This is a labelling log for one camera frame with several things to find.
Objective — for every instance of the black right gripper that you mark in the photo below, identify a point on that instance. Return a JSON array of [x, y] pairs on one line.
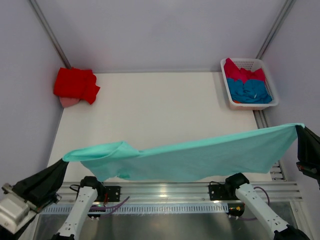
[[308, 152]]

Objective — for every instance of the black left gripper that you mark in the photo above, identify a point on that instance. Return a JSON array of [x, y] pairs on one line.
[[41, 188]]

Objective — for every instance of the teal t shirt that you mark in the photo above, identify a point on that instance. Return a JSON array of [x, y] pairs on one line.
[[247, 152]]

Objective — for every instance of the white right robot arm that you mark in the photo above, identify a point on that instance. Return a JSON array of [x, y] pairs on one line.
[[237, 185]]

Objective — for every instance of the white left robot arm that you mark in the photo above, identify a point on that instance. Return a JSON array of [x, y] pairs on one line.
[[88, 191]]

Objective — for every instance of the blue t shirt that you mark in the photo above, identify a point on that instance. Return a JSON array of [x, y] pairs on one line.
[[251, 92]]

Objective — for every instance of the pink folded t shirt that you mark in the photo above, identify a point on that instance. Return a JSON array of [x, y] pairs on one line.
[[67, 102]]

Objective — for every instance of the white plastic basket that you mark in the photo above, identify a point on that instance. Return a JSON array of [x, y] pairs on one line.
[[251, 64]]

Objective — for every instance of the red folded t shirt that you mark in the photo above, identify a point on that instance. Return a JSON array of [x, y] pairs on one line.
[[76, 83]]

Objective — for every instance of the magenta t shirt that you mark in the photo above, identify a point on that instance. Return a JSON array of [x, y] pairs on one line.
[[235, 73]]

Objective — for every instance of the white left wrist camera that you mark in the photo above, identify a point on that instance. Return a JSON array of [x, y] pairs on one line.
[[15, 211]]

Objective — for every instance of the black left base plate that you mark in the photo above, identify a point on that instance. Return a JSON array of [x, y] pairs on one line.
[[110, 194]]

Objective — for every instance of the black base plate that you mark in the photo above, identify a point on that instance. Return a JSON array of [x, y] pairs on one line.
[[221, 192], [110, 194]]

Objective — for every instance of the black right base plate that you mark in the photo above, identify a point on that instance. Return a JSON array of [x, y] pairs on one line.
[[221, 192]]

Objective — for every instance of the white slotted cable duct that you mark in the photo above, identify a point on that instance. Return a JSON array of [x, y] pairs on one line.
[[141, 209]]

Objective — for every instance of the aluminium mounting rail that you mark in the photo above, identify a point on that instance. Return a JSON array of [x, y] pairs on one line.
[[196, 192]]

